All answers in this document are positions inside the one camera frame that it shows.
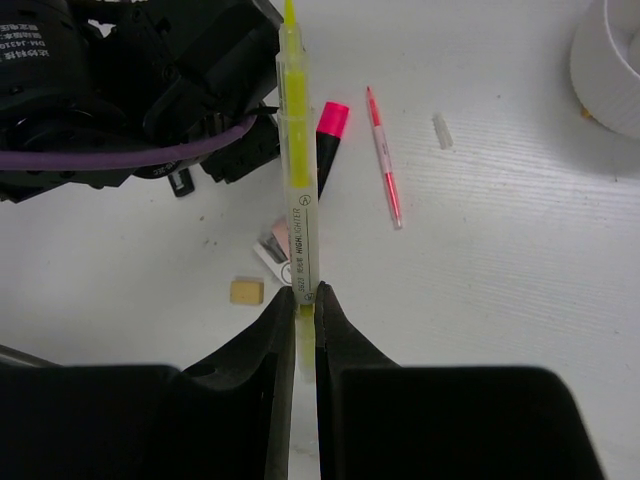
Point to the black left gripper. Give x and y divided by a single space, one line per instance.
211 58

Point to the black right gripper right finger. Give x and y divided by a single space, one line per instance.
381 420

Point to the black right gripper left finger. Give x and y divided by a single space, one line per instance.
227 416

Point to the yellow highlighter pen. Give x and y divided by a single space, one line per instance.
299 161

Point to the thin pink highlighter pen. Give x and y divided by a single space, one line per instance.
384 159

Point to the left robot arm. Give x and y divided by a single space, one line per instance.
97 92

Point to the pink black thick highlighter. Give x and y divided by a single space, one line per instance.
329 133

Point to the blue black thick highlighter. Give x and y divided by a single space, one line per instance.
181 183

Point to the small tan eraser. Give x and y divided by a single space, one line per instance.
247 292

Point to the pink eraser in sleeve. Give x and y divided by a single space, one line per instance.
272 248

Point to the clear pen cap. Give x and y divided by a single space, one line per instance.
442 131

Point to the white round compartment container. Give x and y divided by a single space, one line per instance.
604 64

